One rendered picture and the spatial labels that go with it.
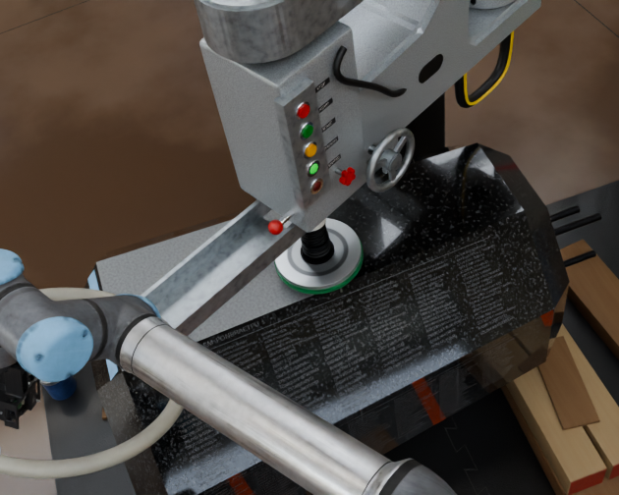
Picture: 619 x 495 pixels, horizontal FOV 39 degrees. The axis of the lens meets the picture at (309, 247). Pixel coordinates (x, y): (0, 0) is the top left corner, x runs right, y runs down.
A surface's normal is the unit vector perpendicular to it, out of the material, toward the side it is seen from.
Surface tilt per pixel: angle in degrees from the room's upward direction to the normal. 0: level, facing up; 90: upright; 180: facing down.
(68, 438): 0
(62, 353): 87
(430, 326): 45
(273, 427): 18
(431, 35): 90
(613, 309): 0
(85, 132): 0
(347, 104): 90
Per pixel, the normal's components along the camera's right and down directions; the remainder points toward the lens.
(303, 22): 0.65, 0.54
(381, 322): 0.17, 0.06
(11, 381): -0.25, 0.53
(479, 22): -0.13, -0.61
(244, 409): -0.34, -0.40
